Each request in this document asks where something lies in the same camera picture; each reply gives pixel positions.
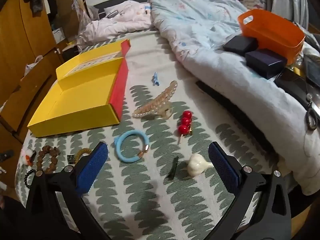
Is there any dark tablet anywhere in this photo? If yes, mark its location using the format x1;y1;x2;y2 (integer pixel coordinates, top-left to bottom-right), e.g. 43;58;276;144
303;54;320;88

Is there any yellow bead bracelet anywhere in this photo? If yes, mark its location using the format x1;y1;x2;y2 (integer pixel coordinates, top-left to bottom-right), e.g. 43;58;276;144
74;148;93;164

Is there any orange plastic basket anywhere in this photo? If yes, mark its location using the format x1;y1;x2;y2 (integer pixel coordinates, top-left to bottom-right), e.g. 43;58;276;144
237;9;306;66

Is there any small blue bow hair clip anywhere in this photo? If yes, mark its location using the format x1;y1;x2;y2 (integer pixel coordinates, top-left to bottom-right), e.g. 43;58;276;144
151;72;162;87

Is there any black bead bracelet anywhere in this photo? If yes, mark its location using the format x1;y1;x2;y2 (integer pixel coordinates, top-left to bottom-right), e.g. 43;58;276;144
24;169;38;188

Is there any dark green hair clip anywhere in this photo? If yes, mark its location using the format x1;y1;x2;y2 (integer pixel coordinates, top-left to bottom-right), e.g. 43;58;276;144
167;156;180;180

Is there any brown wooden bead bracelet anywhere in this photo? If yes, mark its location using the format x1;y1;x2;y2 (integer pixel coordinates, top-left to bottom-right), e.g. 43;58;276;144
37;145;60;173

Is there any dark blue gift box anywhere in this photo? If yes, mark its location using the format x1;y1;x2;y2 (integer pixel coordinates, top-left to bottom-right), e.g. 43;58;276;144
244;48;288;80
222;35;258;54

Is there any black phone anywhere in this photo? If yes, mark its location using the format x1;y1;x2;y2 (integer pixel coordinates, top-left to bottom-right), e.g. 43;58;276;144
274;69;308;102

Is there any wooden wardrobe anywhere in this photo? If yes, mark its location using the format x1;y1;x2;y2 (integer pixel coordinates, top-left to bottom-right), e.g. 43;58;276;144
0;0;84;80

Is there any clear plastic bag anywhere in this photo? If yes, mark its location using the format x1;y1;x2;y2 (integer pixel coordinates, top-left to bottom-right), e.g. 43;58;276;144
69;0;99;34

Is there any white plastic bag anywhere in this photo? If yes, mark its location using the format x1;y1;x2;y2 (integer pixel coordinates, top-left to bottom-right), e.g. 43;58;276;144
24;55;45;77

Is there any wooden drawer cabinet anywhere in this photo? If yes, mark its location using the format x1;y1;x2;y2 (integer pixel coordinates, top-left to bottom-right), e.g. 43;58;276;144
0;47;64;153

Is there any pink blanket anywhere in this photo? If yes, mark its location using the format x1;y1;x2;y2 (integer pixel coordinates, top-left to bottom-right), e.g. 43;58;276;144
77;0;154;49

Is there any light blue quilt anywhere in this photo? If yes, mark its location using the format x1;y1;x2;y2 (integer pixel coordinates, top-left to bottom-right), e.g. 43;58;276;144
149;0;320;196

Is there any pearl hair claw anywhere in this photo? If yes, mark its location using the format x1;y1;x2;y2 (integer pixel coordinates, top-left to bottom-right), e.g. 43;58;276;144
132;80;178;119

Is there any yellow cardboard box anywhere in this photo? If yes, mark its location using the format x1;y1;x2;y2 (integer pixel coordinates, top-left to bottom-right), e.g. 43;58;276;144
27;39;132;138

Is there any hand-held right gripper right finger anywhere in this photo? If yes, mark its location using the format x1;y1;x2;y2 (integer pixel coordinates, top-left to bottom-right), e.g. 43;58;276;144
202;142;293;240

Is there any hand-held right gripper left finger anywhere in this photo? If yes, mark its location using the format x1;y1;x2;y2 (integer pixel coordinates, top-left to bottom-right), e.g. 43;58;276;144
25;142;112;240

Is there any black key lanyard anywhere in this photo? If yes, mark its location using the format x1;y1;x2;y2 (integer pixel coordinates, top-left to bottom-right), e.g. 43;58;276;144
304;93;320;131

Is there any black hanging garment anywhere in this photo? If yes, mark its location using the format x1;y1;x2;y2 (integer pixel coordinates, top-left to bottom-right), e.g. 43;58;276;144
42;0;58;18

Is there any green patterned bed sheet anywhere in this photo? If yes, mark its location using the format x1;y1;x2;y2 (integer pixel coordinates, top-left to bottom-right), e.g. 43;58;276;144
15;29;300;240

